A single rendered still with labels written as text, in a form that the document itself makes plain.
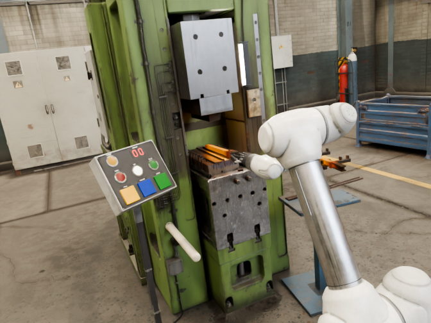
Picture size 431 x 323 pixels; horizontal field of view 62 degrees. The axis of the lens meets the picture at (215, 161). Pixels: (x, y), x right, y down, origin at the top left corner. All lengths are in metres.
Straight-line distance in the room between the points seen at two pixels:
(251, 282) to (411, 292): 1.39
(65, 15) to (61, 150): 2.57
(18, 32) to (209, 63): 6.09
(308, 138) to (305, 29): 8.76
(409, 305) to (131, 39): 1.68
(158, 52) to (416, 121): 4.06
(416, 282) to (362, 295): 0.18
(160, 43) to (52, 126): 5.24
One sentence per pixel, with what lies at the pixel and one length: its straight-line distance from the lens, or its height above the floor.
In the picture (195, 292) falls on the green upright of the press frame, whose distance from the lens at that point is 2.51.
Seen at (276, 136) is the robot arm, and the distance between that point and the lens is 1.08.
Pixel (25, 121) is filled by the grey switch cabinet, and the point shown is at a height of 0.93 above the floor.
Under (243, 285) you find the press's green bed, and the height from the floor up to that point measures 0.15.
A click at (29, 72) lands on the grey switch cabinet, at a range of 7.10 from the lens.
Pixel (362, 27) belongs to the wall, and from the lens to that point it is 11.05.
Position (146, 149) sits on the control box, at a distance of 1.84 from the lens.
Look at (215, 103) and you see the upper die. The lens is 2.02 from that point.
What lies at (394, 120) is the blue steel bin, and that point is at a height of 0.47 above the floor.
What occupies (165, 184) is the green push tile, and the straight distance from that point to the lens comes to 1.80.
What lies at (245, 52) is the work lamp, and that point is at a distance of 2.23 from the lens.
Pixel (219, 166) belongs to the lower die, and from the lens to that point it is 2.08.
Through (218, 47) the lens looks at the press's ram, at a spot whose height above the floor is 1.62.
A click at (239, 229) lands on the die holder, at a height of 0.56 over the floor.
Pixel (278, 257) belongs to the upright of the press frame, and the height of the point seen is 0.13.
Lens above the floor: 1.55
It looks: 16 degrees down
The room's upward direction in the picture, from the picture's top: 7 degrees counter-clockwise
